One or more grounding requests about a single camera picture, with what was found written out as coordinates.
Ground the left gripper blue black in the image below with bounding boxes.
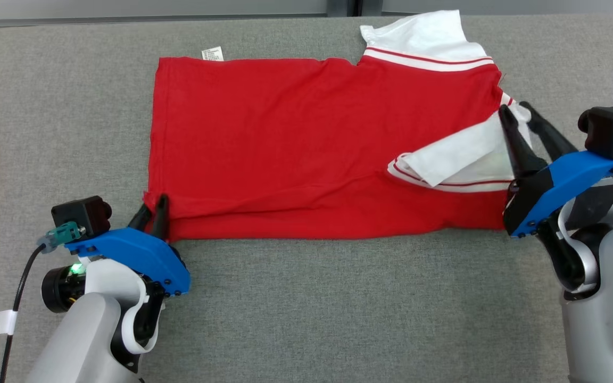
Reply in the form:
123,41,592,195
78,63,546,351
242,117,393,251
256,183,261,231
64,194,192,296

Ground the left camera teal cable connector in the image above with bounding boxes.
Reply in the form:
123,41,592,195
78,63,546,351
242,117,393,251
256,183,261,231
37,222,87,254

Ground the red and white polo shirt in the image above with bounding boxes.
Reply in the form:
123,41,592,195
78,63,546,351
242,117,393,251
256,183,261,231
143,10,534,243

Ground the grey wall baseboard strip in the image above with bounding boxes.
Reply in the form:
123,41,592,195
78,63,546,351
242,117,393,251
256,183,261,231
0,13,328,28

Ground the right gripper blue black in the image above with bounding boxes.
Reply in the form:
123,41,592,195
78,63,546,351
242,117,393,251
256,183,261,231
498,101,613,239

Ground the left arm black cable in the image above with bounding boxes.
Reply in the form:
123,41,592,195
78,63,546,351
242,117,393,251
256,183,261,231
0,244,47,383

